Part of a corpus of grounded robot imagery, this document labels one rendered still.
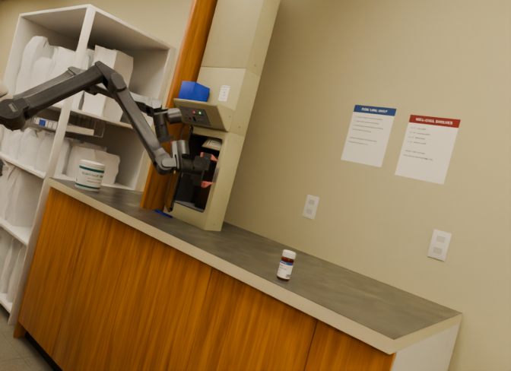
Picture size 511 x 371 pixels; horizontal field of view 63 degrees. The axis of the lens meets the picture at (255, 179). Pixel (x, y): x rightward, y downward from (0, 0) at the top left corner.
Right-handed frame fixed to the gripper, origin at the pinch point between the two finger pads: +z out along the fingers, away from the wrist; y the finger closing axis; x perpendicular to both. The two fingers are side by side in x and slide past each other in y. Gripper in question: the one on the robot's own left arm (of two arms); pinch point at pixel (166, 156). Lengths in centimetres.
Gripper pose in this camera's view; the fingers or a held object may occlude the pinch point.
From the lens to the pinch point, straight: 196.2
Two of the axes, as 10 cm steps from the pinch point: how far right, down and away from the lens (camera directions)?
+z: 1.8, 9.8, 1.2
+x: 2.8, 0.7, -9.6
